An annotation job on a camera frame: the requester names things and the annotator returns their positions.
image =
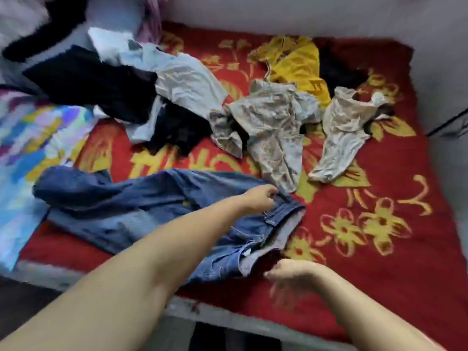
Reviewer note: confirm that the person's left hand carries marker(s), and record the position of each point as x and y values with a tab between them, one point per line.
259	199

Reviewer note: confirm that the person's right hand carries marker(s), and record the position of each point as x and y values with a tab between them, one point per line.
292	272

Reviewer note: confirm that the pile of mixed clothes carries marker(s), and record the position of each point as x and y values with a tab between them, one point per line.
270	120

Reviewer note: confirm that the blue jeans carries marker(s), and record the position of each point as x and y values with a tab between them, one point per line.
146	208

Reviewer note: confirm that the person's left forearm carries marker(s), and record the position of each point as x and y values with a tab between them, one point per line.
124	281

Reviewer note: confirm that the person's right forearm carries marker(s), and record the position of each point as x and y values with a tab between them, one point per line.
373	318

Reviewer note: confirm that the person's blue trousers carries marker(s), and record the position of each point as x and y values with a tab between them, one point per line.
234	340

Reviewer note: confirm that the red and yellow blanket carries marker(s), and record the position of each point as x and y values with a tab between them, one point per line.
409	245

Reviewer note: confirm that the blue patterned pillow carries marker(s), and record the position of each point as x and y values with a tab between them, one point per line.
33	157

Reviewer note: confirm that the pale blue pillow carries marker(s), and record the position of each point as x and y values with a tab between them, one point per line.
117	11

